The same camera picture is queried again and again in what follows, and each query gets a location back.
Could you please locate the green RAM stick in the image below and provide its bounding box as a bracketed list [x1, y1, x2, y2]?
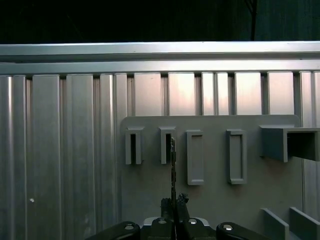
[169, 135, 178, 221]

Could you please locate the grey parts rack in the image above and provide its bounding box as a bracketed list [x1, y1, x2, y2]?
[119, 114, 320, 240]

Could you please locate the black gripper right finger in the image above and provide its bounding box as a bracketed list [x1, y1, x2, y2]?
[174, 192, 272, 240]

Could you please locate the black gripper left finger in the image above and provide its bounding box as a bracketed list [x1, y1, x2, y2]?
[84, 197, 173, 240]

